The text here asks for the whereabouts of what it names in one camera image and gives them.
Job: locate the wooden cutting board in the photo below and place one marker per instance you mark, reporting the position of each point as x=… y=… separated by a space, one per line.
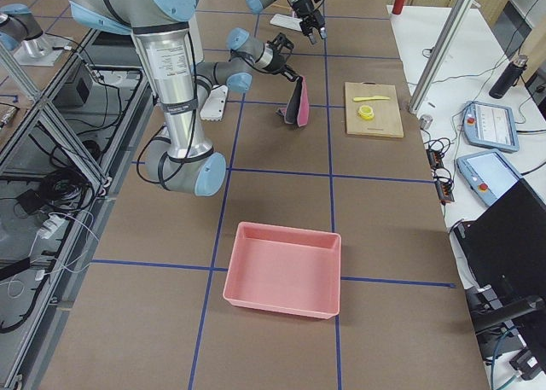
x=387 y=121

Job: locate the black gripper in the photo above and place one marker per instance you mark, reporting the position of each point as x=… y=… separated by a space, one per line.
x=280 y=65
x=303 y=8

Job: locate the far teach pendant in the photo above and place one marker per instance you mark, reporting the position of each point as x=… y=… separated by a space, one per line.
x=490 y=126

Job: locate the pink plastic bin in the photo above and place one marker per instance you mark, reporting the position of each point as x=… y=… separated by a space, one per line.
x=286 y=270

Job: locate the black monitor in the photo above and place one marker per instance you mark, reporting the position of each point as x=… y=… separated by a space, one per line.
x=505 y=250

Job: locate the teach pendant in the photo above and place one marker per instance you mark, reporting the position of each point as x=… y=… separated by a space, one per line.
x=489 y=174
x=490 y=126

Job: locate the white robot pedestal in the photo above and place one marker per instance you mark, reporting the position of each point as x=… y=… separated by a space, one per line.
x=213 y=108

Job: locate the black water bottle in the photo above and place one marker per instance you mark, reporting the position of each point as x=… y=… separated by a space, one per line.
x=509 y=76

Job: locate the near teach pendant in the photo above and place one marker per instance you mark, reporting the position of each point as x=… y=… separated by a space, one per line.
x=489 y=174

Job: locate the aluminium frame post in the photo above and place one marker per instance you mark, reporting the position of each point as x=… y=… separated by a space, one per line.
x=440 y=50

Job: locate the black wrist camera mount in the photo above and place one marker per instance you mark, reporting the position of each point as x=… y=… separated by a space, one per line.
x=282 y=44

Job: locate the pink grey-edged cloth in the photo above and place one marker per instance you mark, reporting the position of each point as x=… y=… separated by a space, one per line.
x=297 y=110

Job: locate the white rack tray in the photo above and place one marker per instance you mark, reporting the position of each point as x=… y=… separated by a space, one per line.
x=286 y=21

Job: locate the yellow plastic knife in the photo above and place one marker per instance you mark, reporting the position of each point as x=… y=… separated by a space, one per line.
x=370 y=98

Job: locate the black power strip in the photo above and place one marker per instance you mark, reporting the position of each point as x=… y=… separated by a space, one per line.
x=442 y=177

